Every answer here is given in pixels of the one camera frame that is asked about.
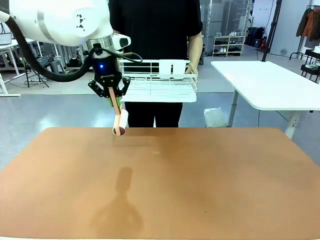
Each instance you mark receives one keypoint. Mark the black luggage bags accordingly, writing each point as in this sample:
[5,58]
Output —
[255,36]

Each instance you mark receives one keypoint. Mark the person in black t-shirt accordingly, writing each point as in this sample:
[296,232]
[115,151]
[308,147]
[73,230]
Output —
[155,25]

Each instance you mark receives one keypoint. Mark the wooden shoe rack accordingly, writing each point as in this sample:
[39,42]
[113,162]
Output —
[228,46]

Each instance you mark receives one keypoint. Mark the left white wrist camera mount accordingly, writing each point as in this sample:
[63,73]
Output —
[123,41]

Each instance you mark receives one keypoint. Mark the pair of white shoes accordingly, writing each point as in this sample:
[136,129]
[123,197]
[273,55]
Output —
[233,33]

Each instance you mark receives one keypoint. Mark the black vertical stand pole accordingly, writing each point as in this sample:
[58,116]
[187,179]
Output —
[271,30]

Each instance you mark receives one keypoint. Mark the black utility cart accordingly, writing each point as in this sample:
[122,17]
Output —
[308,67]

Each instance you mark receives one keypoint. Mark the person's left hand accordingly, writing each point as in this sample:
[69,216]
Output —
[192,68]

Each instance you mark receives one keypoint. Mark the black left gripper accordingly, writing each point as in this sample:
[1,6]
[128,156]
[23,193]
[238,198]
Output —
[106,70]

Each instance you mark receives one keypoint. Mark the orange hanging jacket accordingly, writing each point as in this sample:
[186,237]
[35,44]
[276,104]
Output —
[312,25]

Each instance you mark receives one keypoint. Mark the olive hanging jacket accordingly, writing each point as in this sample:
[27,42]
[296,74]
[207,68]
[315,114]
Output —
[302,23]

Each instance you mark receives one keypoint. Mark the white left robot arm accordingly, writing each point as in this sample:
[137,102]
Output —
[62,20]

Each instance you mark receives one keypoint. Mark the white power strip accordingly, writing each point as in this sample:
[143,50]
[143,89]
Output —
[295,122]

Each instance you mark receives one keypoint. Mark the black camera tripod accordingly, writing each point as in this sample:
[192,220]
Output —
[35,75]

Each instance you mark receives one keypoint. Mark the person's left forearm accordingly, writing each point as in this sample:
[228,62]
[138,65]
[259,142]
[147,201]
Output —
[195,47]

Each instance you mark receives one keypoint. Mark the white side table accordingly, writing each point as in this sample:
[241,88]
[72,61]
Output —
[262,82]

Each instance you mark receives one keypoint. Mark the white plastic bag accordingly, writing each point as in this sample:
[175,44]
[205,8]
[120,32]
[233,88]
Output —
[215,117]

